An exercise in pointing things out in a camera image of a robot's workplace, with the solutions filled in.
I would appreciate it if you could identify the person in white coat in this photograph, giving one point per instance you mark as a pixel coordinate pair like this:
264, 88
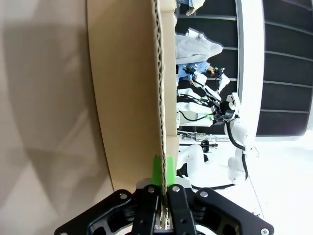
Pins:
195, 47

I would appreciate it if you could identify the brown cardboard shipping box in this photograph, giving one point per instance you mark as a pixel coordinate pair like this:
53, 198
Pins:
127, 73

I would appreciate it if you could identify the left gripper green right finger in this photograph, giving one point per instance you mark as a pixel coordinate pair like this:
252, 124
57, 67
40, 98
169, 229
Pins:
181, 208

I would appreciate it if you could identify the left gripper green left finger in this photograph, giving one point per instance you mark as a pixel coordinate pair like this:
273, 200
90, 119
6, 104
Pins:
144, 208

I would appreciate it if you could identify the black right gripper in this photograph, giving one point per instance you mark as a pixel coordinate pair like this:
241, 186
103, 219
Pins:
225, 112

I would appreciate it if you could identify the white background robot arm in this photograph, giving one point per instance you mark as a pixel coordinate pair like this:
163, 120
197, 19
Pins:
200, 80

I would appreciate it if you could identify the person in light blue shirt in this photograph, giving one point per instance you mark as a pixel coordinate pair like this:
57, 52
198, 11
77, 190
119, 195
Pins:
193, 68

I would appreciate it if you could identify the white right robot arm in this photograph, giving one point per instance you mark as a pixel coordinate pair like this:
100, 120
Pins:
240, 132

